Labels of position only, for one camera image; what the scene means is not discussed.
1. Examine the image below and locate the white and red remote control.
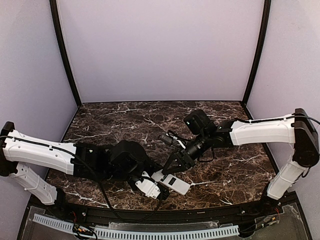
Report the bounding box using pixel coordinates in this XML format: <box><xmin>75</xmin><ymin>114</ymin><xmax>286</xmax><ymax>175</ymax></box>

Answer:
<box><xmin>151</xmin><ymin>170</ymin><xmax>191</xmax><ymax>196</ymax></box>

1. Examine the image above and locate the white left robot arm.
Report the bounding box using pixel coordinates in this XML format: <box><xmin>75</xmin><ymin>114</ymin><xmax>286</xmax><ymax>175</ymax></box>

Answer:
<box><xmin>0</xmin><ymin>121</ymin><xmax>165</xmax><ymax>206</ymax></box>

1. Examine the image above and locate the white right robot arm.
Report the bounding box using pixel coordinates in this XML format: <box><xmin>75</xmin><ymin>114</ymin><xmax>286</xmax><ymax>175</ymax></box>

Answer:
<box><xmin>162</xmin><ymin>108</ymin><xmax>320</xmax><ymax>200</ymax></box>

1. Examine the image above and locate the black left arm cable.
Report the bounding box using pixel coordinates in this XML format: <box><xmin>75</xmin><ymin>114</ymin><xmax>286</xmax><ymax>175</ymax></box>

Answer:
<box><xmin>72</xmin><ymin>154</ymin><xmax>166</xmax><ymax>223</ymax></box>

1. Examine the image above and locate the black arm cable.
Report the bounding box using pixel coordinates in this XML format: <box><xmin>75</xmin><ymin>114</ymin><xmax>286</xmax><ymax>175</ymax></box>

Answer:
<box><xmin>292</xmin><ymin>112</ymin><xmax>320</xmax><ymax>126</ymax></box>
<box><xmin>72</xmin><ymin>154</ymin><xmax>166</xmax><ymax>223</ymax></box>

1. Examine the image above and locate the white slotted cable duct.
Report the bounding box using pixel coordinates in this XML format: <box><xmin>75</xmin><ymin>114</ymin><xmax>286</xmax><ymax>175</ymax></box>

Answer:
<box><xmin>33</xmin><ymin>213</ymin><xmax>240</xmax><ymax>240</ymax></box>

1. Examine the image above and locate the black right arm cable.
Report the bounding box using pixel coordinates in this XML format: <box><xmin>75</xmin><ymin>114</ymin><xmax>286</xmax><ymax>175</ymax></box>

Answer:
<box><xmin>292</xmin><ymin>112</ymin><xmax>320</xmax><ymax>126</ymax></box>

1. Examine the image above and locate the black right corner post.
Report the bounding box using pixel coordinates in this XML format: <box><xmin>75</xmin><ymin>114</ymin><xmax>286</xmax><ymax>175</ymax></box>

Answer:
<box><xmin>241</xmin><ymin>0</ymin><xmax>272</xmax><ymax>106</ymax></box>

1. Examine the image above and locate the black corner post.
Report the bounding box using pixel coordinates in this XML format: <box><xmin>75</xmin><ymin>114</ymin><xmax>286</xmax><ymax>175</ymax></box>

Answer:
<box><xmin>241</xmin><ymin>0</ymin><xmax>272</xmax><ymax>106</ymax></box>
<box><xmin>49</xmin><ymin>0</ymin><xmax>82</xmax><ymax>108</ymax></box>

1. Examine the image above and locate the black left corner post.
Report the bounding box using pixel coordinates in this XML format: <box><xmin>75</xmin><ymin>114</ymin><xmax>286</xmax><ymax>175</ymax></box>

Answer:
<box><xmin>49</xmin><ymin>0</ymin><xmax>82</xmax><ymax>108</ymax></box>

